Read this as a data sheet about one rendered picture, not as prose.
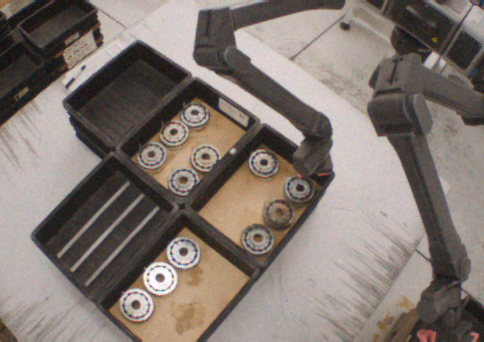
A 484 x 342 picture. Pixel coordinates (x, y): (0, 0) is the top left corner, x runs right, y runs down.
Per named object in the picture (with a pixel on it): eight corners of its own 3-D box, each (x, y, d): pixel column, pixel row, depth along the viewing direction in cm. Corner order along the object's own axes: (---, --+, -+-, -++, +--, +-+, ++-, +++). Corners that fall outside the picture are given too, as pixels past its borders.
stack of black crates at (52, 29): (83, 39, 257) (71, -12, 218) (109, 60, 250) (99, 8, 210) (35, 75, 241) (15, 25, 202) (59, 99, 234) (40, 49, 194)
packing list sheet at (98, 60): (114, 38, 186) (114, 37, 186) (146, 61, 181) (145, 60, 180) (59, 79, 173) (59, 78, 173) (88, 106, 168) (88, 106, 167)
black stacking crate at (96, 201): (118, 167, 144) (113, 150, 134) (182, 221, 138) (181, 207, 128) (41, 247, 128) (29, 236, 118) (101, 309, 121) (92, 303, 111)
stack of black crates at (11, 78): (35, 75, 241) (20, 39, 211) (59, 100, 234) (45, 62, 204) (-12, 114, 225) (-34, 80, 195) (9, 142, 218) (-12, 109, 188)
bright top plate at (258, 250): (254, 217, 136) (254, 217, 135) (280, 236, 133) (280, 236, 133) (234, 241, 131) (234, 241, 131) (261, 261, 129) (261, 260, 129)
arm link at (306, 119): (232, 39, 81) (198, 38, 88) (220, 64, 81) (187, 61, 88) (338, 122, 112) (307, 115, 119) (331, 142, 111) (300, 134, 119)
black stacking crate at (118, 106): (140, 58, 167) (138, 39, 157) (194, 94, 161) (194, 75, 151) (68, 120, 151) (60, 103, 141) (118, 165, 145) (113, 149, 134)
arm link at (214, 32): (211, 7, 76) (180, 10, 83) (223, 74, 82) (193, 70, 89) (344, -20, 100) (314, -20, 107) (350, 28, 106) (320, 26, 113)
